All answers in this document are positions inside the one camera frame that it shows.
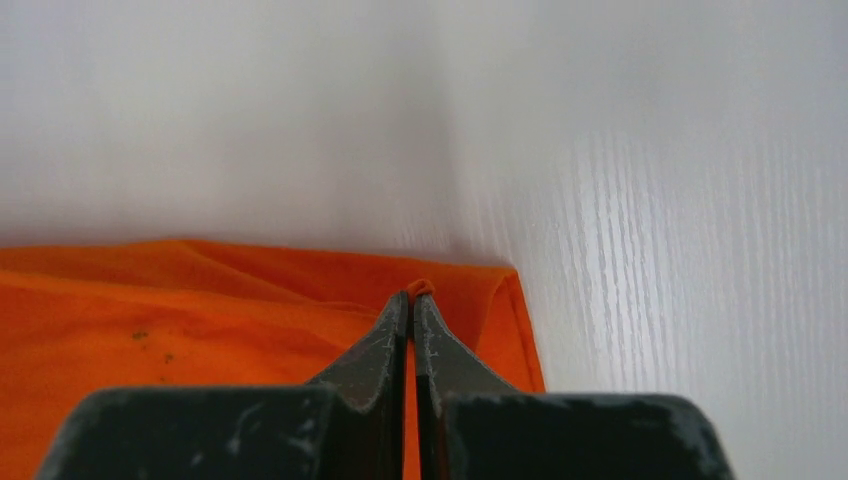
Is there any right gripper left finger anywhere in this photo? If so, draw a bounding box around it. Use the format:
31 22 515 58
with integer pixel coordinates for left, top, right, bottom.
37 292 409 479

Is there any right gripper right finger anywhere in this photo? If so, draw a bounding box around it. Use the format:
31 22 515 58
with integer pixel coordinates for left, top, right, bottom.
413 295 734 479

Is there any orange t shirt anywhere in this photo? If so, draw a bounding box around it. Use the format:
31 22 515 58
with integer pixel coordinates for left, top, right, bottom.
1 240 545 479

